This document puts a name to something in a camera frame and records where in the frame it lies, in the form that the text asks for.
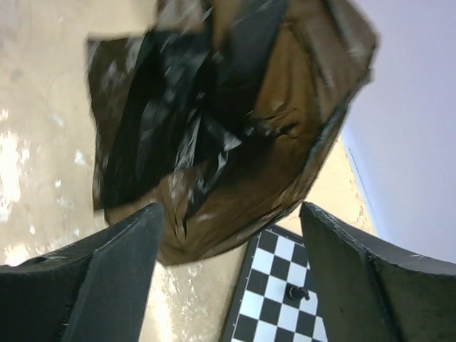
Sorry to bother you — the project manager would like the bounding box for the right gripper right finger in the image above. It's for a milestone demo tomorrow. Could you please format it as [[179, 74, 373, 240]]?
[[300, 202, 455, 341]]

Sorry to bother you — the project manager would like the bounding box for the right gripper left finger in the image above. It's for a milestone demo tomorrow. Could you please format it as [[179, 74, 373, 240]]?
[[1, 203, 164, 341]]

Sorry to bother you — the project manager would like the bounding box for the black trash bag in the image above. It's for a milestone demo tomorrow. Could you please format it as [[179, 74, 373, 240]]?
[[85, 1, 378, 266]]

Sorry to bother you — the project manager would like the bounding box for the black chess pawn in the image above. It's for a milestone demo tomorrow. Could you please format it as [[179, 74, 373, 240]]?
[[286, 284, 310, 301]]

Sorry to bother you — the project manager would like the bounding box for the black white chessboard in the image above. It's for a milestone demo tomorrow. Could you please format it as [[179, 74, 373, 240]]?
[[220, 225, 328, 342]]

